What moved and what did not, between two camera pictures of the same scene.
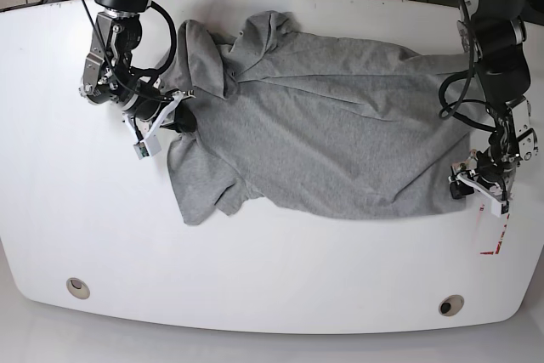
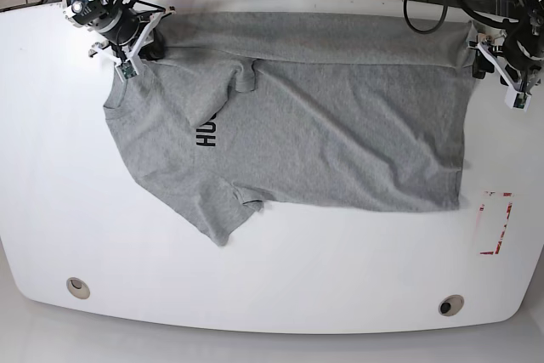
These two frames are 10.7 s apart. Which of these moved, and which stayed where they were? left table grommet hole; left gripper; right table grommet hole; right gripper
Moved: left gripper; right gripper
Stayed: left table grommet hole; right table grommet hole
